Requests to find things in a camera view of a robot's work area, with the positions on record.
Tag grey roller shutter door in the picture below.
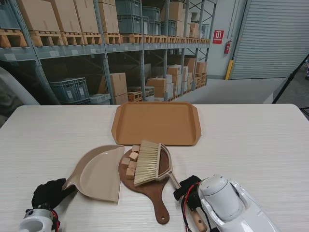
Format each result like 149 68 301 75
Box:
231 0 309 80

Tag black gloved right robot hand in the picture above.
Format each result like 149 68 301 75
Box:
173 175 202 201

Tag white curved panel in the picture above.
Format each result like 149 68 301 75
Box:
0 66 41 106

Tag stacked grey plastic crates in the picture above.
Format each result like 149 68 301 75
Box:
115 0 143 34

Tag grey plastic crate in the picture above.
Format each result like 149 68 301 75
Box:
49 77 87 103

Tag white plastic crate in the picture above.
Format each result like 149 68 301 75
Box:
89 93 112 105

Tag orange-brown plastic tray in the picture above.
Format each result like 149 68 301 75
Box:
111 101 202 146

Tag red wall sign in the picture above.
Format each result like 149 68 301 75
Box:
212 29 224 44

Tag yellow post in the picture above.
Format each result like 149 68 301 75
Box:
225 59 234 80

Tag black tripod leg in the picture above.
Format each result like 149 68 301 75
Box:
272 53 309 104

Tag beige plastic dustpan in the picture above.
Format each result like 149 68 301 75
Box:
62 144 125 203

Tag low cardboard box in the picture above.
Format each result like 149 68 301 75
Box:
146 77 167 99

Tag grey metal shelving rack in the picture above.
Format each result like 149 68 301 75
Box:
0 0 218 105

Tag tall cardboard box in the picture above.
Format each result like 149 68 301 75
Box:
98 2 120 34

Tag cardboard box with tape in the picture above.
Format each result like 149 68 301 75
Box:
110 72 128 105

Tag red black wrist cable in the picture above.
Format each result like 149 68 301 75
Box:
50 209 61 232
181 190 194 232

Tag large cardboard box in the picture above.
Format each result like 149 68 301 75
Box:
73 0 99 33
52 0 83 33
18 0 61 32

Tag red black right wrist cable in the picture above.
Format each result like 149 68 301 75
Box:
181 190 194 232

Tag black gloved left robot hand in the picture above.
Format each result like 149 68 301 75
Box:
31 178 75 211

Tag orange wooden pallet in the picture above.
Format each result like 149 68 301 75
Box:
127 91 143 102

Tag round dark wooden cutting board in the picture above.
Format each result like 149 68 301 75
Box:
118 145 173 225

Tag red black left wrist cable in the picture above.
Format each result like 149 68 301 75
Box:
50 209 61 232

